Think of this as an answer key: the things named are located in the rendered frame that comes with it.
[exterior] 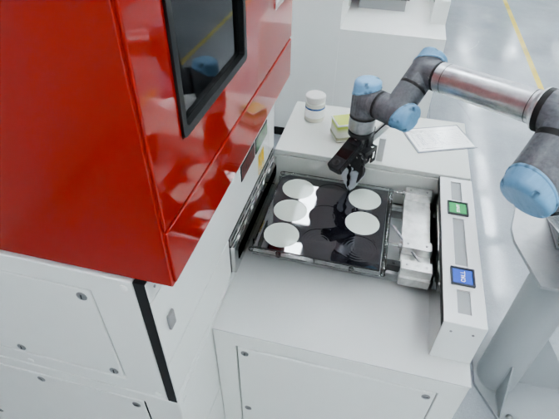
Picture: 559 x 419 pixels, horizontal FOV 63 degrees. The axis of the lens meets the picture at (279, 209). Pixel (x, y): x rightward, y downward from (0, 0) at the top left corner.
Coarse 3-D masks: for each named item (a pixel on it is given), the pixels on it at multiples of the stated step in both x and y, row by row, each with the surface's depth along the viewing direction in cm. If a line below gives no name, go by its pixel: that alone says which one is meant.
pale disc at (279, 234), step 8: (272, 224) 131; (280, 224) 131; (288, 224) 131; (272, 232) 128; (280, 232) 128; (288, 232) 128; (296, 232) 128; (272, 240) 126; (280, 240) 126; (288, 240) 126; (296, 240) 126
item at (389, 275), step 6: (252, 252) 132; (276, 258) 131; (282, 258) 131; (312, 264) 129; (318, 264) 129; (342, 270) 128; (348, 270) 127; (372, 276) 126; (384, 276) 125; (390, 276) 125; (396, 276) 124
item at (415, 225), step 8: (408, 200) 143; (408, 208) 140; (416, 208) 140; (424, 208) 140; (408, 216) 137; (416, 216) 137; (424, 216) 137; (408, 224) 134; (416, 224) 134; (424, 224) 135; (408, 232) 132; (416, 232) 132; (424, 232) 132; (400, 240) 132; (416, 240) 129; (424, 240) 130; (400, 248) 128; (400, 256) 125; (408, 256) 125; (400, 280) 120; (408, 280) 119; (416, 280) 118; (424, 280) 118; (424, 288) 119
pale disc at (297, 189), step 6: (294, 180) 147; (300, 180) 147; (288, 186) 144; (294, 186) 144; (300, 186) 144; (306, 186) 144; (312, 186) 144; (288, 192) 142; (294, 192) 142; (300, 192) 142; (306, 192) 142; (312, 192) 142; (294, 198) 140; (300, 198) 140
